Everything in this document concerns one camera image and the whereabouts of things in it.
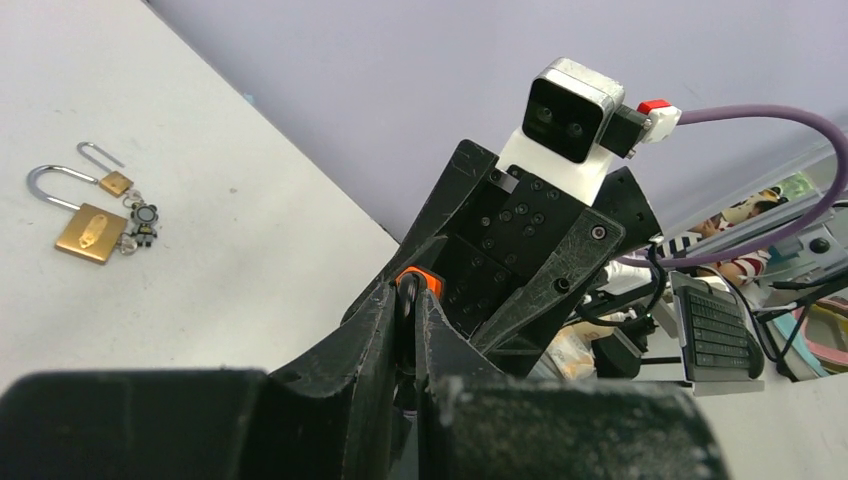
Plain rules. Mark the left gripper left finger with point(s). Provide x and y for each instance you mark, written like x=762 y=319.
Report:
x=322 y=416

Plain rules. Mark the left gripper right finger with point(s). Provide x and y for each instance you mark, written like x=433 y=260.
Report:
x=475 y=422

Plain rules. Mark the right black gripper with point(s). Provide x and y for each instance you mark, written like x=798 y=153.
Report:
x=518 y=230

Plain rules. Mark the orange black padlock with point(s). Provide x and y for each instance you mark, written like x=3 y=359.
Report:
x=409 y=286

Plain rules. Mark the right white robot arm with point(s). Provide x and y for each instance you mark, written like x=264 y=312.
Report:
x=619 y=198

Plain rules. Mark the black keyboard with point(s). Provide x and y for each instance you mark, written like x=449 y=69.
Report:
x=716 y=343

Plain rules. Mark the large brass padlock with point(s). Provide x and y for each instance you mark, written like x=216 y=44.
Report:
x=93 y=233

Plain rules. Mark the small brass padlock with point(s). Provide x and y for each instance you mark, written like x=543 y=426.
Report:
x=114 y=181

